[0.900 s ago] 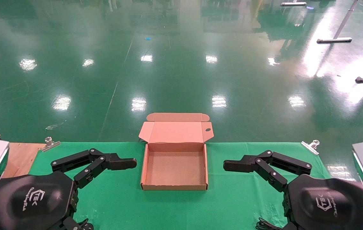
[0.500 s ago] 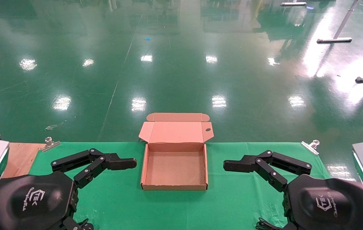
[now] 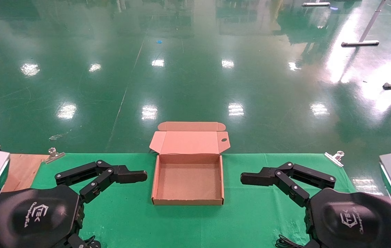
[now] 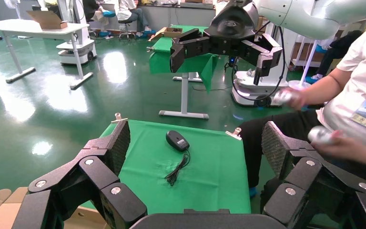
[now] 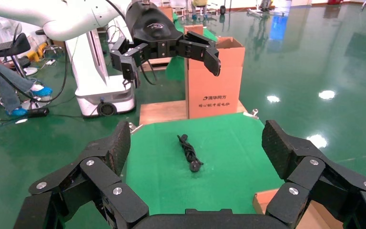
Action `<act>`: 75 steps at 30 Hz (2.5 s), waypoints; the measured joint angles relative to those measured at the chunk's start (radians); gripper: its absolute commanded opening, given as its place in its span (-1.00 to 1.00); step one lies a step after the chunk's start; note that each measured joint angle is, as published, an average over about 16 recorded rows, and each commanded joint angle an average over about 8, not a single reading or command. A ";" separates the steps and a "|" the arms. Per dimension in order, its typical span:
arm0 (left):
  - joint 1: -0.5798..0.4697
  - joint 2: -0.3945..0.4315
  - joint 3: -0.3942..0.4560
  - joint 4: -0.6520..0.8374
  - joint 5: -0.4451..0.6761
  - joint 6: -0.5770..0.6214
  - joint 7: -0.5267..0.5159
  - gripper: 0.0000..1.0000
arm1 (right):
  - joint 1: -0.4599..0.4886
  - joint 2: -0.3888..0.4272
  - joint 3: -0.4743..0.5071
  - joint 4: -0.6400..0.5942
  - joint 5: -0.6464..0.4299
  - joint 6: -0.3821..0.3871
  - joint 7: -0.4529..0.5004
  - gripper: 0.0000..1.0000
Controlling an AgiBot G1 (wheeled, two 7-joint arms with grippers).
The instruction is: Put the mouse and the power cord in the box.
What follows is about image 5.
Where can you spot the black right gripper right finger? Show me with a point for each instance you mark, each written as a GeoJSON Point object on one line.
{"type": "Point", "coordinates": [306, 170]}

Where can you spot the green cloth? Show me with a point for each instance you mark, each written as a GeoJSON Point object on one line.
{"type": "Point", "coordinates": [157, 177]}

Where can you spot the black office chair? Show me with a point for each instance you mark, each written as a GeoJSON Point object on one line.
{"type": "Point", "coordinates": [15, 44]}

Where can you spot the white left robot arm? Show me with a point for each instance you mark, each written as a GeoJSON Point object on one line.
{"type": "Point", "coordinates": [60, 15]}

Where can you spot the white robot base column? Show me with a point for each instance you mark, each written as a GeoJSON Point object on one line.
{"type": "Point", "coordinates": [101, 91]}

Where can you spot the seated person in jeans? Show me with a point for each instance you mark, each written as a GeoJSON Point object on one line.
{"type": "Point", "coordinates": [0, 83]}

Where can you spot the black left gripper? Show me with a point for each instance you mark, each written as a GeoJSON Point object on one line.
{"type": "Point", "coordinates": [154, 28]}

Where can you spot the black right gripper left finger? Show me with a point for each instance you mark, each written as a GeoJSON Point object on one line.
{"type": "Point", "coordinates": [101, 177]}

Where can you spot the flat open cardboard box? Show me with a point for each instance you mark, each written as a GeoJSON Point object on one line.
{"type": "Point", "coordinates": [263, 200]}

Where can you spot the metal table clamp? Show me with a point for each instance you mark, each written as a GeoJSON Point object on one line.
{"type": "Point", "coordinates": [135, 128]}
{"type": "Point", "coordinates": [252, 113]}

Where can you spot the black floor power strip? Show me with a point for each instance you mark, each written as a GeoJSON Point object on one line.
{"type": "Point", "coordinates": [38, 112]}

